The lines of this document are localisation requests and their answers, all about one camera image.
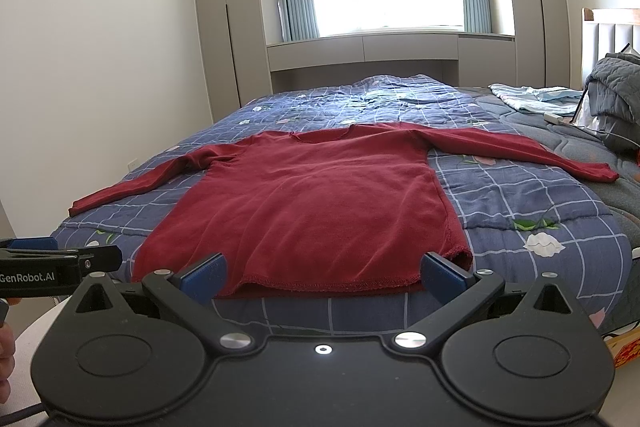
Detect dark red long-sleeve sweater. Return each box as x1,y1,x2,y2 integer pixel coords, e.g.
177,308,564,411
70,122,617,297

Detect light blue striped folded clothes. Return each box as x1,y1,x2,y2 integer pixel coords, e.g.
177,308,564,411
489,83,582,116

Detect person's left hand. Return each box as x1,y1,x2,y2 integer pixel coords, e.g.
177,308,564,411
0,298,18,404

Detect blue plaid floral quilt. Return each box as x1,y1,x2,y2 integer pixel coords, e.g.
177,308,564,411
53,76,632,335

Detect grey quilted bed cover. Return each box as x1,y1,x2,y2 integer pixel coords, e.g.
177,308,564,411
460,87,640,249

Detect beige window-sill cabinet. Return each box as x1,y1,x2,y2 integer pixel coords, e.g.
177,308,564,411
267,31,516,92

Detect dark grey bundled blanket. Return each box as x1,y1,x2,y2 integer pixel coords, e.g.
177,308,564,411
586,51,639,156

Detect white padded headboard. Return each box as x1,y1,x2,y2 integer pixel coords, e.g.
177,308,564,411
580,8,640,84

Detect left beige tall wardrobe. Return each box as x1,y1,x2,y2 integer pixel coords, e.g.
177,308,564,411
195,0,272,121

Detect white charger with cable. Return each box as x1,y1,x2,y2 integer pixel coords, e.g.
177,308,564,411
544,113,578,127

